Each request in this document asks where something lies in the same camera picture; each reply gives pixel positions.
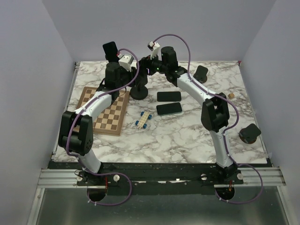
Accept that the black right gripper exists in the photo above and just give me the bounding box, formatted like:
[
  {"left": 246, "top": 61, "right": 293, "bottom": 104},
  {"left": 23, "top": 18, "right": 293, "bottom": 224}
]
[{"left": 137, "top": 52, "right": 167, "bottom": 79}]

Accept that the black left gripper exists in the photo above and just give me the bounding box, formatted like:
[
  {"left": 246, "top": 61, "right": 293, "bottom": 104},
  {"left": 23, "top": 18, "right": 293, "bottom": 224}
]
[{"left": 116, "top": 65, "right": 143, "bottom": 89}]

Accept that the black phone stand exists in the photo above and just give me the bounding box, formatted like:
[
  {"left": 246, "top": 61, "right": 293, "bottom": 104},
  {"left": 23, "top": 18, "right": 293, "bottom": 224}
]
[{"left": 130, "top": 76, "right": 148, "bottom": 100}]

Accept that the black phone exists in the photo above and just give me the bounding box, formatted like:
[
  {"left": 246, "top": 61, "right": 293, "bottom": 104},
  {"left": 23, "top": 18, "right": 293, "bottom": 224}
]
[
  {"left": 157, "top": 91, "right": 181, "bottom": 102},
  {"left": 103, "top": 41, "right": 119, "bottom": 62},
  {"left": 156, "top": 102, "right": 182, "bottom": 116}
]

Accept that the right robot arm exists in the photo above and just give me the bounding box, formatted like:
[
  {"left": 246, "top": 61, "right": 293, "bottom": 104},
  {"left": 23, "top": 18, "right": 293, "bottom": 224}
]
[{"left": 140, "top": 44, "right": 237, "bottom": 184}]

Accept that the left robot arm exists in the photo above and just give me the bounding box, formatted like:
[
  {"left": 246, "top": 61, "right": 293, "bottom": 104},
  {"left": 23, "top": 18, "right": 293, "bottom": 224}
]
[{"left": 58, "top": 62, "right": 141, "bottom": 185}]

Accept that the wooden chessboard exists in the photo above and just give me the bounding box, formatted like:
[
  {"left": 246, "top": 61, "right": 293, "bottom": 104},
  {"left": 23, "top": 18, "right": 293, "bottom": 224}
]
[{"left": 74, "top": 86, "right": 130, "bottom": 136}]

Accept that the toy car with blue wheels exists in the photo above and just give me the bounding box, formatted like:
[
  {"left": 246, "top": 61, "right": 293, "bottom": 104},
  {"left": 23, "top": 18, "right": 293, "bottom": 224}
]
[{"left": 135, "top": 111, "right": 152, "bottom": 129}]

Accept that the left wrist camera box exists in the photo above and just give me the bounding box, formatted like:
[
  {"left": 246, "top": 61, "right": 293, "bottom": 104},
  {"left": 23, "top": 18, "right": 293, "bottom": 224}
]
[{"left": 118, "top": 54, "right": 134, "bottom": 72}]

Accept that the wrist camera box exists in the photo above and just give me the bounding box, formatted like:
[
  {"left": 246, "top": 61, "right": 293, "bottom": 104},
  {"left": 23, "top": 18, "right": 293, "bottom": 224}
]
[
  {"left": 147, "top": 41, "right": 160, "bottom": 59},
  {"left": 118, "top": 54, "right": 134, "bottom": 72}
]

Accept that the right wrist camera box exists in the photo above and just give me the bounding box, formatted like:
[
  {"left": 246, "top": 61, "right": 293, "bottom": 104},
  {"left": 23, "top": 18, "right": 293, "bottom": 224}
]
[{"left": 147, "top": 41, "right": 160, "bottom": 59}]

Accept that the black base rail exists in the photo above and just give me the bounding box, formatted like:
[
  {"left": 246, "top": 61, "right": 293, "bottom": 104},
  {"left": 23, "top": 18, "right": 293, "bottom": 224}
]
[{"left": 48, "top": 161, "right": 282, "bottom": 195}]

